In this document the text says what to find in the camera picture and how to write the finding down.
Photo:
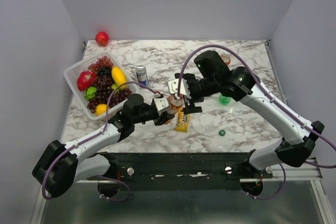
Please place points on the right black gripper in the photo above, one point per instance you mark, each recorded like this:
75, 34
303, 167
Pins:
190, 108

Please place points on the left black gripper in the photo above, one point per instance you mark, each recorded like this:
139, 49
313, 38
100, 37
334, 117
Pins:
160, 120

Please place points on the orange bottle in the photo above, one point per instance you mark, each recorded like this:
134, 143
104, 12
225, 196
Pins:
225, 56
175, 105

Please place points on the green plastic bottle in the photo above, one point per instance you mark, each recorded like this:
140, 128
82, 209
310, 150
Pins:
223, 100

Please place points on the green bottle cap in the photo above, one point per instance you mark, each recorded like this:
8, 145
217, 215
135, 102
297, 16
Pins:
222, 132

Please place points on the orange bottle front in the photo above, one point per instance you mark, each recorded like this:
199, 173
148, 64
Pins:
225, 56

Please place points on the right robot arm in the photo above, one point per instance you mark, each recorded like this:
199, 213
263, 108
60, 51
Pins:
299, 135

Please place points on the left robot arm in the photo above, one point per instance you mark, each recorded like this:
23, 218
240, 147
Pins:
61, 165

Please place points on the yellow candy bag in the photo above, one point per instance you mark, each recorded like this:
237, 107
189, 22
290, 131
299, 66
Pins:
182, 121

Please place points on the blue silver can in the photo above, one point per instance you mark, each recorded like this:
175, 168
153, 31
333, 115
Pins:
141, 74

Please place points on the green apple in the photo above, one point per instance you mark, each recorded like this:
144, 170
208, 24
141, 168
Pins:
114, 87

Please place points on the yellow mango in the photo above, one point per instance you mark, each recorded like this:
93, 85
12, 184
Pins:
118, 77

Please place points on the yellow lemon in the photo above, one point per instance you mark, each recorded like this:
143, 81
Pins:
101, 109

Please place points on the purple grape bunch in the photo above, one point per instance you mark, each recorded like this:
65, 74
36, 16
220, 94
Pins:
105, 95

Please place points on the black grape bunch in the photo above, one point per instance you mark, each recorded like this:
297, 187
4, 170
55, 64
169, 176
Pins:
104, 71

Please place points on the green round fruit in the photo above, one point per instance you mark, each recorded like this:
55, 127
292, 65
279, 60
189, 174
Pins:
90, 93

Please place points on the red grape bunch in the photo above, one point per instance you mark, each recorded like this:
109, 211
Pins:
101, 62

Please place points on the red dragon fruit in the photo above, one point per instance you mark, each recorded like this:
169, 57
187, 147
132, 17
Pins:
85, 79

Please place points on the white plastic fruit basket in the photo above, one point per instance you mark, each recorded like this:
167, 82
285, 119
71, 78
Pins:
72, 73

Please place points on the red apple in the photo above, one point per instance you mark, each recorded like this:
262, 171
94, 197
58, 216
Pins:
102, 38

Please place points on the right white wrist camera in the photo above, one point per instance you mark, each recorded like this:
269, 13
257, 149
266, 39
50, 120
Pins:
174, 87

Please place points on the black base frame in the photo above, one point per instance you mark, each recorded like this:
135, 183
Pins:
182, 171

